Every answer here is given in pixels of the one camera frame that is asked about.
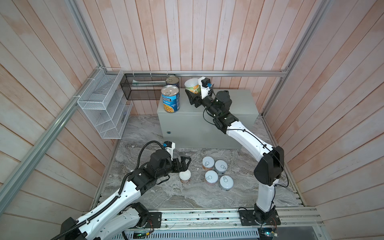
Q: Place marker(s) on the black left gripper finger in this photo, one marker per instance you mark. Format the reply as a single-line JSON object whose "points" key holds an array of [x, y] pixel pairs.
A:
{"points": [[184, 162], [182, 167]]}

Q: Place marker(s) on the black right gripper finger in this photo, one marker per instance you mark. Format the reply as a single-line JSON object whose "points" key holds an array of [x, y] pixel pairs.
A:
{"points": [[193, 98], [197, 101]]}

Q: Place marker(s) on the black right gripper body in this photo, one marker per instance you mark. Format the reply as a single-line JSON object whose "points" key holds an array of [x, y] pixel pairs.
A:
{"points": [[197, 99]]}

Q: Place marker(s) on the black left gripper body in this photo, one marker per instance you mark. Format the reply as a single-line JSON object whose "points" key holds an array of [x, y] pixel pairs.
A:
{"points": [[177, 163]]}

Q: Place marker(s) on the yellow can white lid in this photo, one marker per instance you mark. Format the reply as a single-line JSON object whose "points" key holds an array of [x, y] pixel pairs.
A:
{"points": [[193, 86], [185, 176]]}

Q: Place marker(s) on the blue soup can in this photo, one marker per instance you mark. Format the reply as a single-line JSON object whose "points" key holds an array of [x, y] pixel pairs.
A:
{"points": [[171, 98]]}

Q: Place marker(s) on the dark blue tomato can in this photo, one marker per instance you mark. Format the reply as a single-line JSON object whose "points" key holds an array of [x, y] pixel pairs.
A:
{"points": [[173, 81]]}

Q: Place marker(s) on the orange-label short can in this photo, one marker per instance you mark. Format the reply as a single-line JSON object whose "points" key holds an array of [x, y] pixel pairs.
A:
{"points": [[208, 163]]}

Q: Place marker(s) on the pink-label short can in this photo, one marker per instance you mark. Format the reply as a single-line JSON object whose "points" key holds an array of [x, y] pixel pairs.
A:
{"points": [[211, 178]]}

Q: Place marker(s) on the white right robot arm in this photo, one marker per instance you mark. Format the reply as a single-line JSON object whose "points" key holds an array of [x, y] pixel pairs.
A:
{"points": [[270, 160]]}

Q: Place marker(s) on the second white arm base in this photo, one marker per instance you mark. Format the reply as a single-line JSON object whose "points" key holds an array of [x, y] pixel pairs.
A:
{"points": [[136, 216]]}

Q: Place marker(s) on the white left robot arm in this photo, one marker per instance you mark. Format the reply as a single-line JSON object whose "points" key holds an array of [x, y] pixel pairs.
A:
{"points": [[122, 210]]}

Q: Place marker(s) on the grey metal cabinet box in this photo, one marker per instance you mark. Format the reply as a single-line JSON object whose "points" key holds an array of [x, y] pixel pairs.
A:
{"points": [[192, 128]]}

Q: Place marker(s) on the grey-label short can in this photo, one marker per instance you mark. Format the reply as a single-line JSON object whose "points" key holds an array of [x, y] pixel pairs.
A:
{"points": [[221, 167]]}

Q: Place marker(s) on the short white-top can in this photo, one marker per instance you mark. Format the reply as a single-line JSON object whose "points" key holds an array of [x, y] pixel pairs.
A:
{"points": [[226, 183]]}

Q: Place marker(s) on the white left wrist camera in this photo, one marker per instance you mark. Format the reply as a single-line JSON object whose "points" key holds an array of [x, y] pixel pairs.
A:
{"points": [[169, 147]]}

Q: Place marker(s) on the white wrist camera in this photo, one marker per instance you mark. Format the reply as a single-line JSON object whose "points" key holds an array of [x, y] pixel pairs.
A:
{"points": [[169, 147], [205, 87]]}

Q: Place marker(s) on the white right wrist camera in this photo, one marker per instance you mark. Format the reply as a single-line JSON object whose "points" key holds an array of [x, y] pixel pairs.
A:
{"points": [[205, 87]]}

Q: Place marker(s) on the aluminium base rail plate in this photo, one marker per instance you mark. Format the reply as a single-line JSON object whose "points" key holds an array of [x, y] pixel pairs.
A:
{"points": [[222, 219]]}

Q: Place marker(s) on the black wire mesh basket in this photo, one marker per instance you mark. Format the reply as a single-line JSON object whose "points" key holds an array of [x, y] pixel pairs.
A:
{"points": [[143, 87]]}

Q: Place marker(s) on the aluminium wall rail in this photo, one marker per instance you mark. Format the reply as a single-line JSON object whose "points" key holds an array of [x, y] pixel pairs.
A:
{"points": [[216, 73]]}

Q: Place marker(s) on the white wire mesh shelf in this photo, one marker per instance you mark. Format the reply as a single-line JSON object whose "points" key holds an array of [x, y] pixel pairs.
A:
{"points": [[104, 103]]}

